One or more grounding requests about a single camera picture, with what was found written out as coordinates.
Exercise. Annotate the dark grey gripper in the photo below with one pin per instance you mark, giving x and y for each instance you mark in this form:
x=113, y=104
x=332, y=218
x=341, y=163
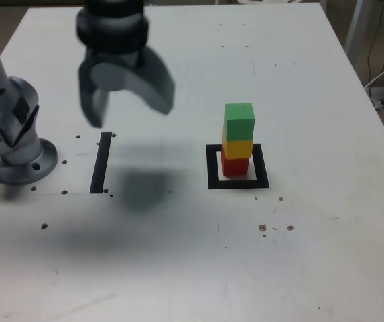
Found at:
x=118, y=56

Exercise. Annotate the green cube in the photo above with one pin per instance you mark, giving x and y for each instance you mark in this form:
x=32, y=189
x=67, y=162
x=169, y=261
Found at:
x=239, y=122

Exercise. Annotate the yellow cube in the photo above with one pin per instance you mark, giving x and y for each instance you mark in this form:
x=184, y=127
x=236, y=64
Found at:
x=238, y=149

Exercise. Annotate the red cube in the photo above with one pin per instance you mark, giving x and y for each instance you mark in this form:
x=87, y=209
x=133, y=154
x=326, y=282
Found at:
x=235, y=167

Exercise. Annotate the black tape square outline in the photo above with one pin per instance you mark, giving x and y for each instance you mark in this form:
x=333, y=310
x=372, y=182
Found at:
x=211, y=167

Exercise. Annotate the black tape strip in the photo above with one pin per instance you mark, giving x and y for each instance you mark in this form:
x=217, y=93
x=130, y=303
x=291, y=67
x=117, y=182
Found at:
x=100, y=164

